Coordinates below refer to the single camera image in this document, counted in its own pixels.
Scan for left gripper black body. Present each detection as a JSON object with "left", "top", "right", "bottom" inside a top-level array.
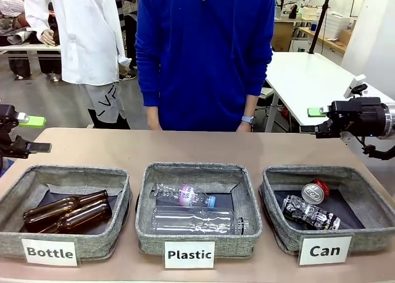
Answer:
[{"left": 0, "top": 103, "right": 19, "bottom": 148}]

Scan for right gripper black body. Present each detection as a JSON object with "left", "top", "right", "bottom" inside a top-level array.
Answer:
[{"left": 326, "top": 96, "right": 388, "bottom": 139}]

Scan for crushed red drink can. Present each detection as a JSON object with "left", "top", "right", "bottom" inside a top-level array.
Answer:
[{"left": 301, "top": 179, "right": 331, "bottom": 204}]

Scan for brown glass bottle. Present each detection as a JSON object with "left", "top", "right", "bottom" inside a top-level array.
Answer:
[
  {"left": 23, "top": 189, "right": 110, "bottom": 233},
  {"left": 45, "top": 201, "right": 112, "bottom": 234}
]

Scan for black printed drink can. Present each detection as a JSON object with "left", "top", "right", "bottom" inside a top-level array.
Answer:
[{"left": 281, "top": 194, "right": 341, "bottom": 230}]

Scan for crushed bottle with purple label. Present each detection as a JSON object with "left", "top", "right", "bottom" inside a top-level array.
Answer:
[{"left": 153, "top": 182, "right": 217, "bottom": 209}]

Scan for clear plastic bottle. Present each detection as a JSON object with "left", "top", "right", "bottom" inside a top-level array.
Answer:
[{"left": 151, "top": 205, "right": 250, "bottom": 236}]

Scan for person's right forearm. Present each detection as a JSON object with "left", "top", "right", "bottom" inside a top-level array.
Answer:
[{"left": 144, "top": 105, "right": 162, "bottom": 124}]

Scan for person's left forearm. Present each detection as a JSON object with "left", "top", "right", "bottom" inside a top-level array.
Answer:
[{"left": 244, "top": 93, "right": 259, "bottom": 119}]

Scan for grey basket labelled Can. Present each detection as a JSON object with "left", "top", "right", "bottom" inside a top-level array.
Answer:
[{"left": 260, "top": 164, "right": 395, "bottom": 255}]

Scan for grey basket labelled Bottle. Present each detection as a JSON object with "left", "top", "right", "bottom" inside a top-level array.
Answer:
[{"left": 0, "top": 164, "right": 133, "bottom": 261}]

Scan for white Can label card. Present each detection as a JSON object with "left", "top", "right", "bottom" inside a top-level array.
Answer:
[{"left": 297, "top": 235, "right": 353, "bottom": 266}]

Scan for grey basket labelled Plastic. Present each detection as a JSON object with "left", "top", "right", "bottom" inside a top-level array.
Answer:
[{"left": 135, "top": 161, "right": 263, "bottom": 259}]

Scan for white side table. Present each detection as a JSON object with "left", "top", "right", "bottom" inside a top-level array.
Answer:
[{"left": 264, "top": 50, "right": 395, "bottom": 133}]

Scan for white background table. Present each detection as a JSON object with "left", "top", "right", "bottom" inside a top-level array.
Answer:
[{"left": 0, "top": 43, "right": 62, "bottom": 60}]

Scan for wooden workbench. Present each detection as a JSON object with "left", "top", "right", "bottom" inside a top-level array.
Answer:
[{"left": 298, "top": 26, "right": 348, "bottom": 57}]

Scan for grey printed mannequin shorts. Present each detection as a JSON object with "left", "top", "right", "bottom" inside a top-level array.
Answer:
[{"left": 77, "top": 81, "right": 127, "bottom": 120}]

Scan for black mannequin legs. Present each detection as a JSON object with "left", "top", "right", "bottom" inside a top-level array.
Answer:
[{"left": 87, "top": 108, "right": 131, "bottom": 130}]

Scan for brown cardboard box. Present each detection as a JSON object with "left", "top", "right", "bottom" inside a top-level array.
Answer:
[{"left": 270, "top": 19, "right": 294, "bottom": 53}]

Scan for mannequin hand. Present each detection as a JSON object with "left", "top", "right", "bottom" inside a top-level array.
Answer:
[{"left": 41, "top": 29, "right": 57, "bottom": 47}]

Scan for stack of white boxes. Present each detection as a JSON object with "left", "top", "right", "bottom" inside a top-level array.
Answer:
[{"left": 325, "top": 10, "right": 356, "bottom": 39}]

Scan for black tripod pole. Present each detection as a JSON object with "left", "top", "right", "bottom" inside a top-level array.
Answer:
[{"left": 308, "top": 0, "right": 335, "bottom": 55}]

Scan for pile of cloths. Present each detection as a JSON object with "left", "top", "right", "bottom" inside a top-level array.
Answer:
[{"left": 0, "top": 0, "right": 41, "bottom": 46}]

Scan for person in white coat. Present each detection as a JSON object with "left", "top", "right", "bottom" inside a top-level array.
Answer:
[{"left": 23, "top": 0, "right": 131, "bottom": 87}]

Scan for white Bottle label card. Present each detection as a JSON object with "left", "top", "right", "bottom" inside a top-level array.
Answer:
[{"left": 20, "top": 237, "right": 78, "bottom": 267}]

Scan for person in blue sweater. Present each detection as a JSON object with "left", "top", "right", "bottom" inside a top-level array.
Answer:
[{"left": 134, "top": 0, "right": 277, "bottom": 132}]

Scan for white Plastic label card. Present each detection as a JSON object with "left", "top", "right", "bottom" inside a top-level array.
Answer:
[{"left": 163, "top": 240, "right": 216, "bottom": 270}]

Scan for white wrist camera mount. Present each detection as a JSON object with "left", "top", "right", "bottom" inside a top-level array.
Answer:
[{"left": 343, "top": 74, "right": 368, "bottom": 99}]

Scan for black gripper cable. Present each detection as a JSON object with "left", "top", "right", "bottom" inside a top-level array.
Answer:
[{"left": 359, "top": 136, "right": 395, "bottom": 161}]

